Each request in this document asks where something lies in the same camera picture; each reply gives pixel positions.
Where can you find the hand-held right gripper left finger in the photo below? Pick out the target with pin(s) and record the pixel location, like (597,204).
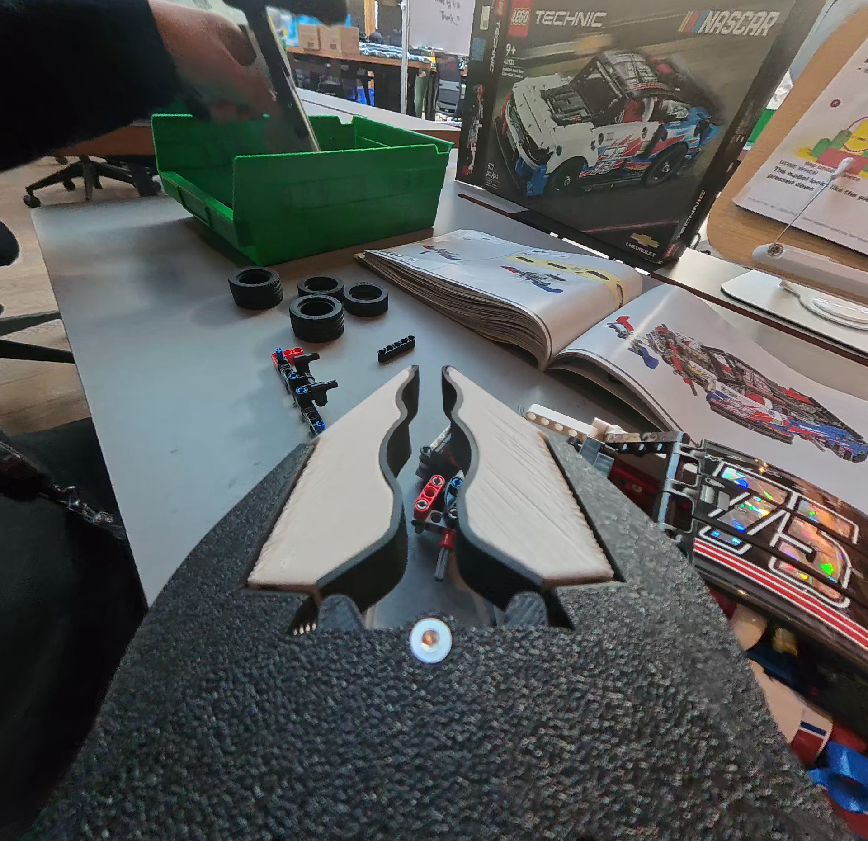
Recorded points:
(332,502)

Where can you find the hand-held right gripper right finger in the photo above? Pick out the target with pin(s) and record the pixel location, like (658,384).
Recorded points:
(529,515)

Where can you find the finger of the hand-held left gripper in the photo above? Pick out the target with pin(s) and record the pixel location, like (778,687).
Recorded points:
(288,102)

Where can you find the green plastic bin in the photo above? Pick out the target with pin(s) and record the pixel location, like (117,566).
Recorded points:
(325,197)

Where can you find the black beam brick assembly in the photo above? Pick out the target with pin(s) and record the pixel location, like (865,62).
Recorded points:
(305,390)

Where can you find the black straight beam piece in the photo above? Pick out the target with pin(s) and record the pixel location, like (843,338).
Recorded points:
(398,349)

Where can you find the instruction booklet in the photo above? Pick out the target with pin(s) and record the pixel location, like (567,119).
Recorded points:
(475,291)

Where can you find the person's left forearm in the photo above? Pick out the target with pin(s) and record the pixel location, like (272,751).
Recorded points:
(68,61)

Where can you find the background desk with monitors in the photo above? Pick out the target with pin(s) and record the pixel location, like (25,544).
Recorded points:
(380,74)

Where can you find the person's left hand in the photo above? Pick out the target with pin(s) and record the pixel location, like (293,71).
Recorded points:
(210,61)

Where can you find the whiteboard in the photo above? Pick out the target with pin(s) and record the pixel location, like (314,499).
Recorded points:
(447,7)

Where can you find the black rubber toy tire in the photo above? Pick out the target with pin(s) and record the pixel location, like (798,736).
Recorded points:
(317,332)
(301,289)
(366,310)
(237,295)

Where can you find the toy brick race car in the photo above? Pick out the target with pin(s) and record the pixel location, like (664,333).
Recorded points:
(746,515)

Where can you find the black toy set box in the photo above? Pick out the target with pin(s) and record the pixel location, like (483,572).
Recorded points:
(610,108)

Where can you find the wooden document stand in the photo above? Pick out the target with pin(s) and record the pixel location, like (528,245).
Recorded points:
(732,217)

